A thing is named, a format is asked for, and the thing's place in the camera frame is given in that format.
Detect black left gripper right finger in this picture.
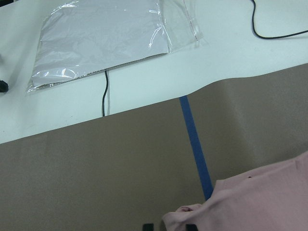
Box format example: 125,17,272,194
185,224,197,231

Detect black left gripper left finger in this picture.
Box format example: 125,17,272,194
142,223,154,231

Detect pink Snoopy t-shirt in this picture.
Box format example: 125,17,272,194
163,153,308,231

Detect black tripod legs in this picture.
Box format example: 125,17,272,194
0,80,9,93

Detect paper sheet in plastic sleeve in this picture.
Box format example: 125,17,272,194
27,0,203,92

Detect black cable on table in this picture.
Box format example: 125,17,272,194
101,0,308,117

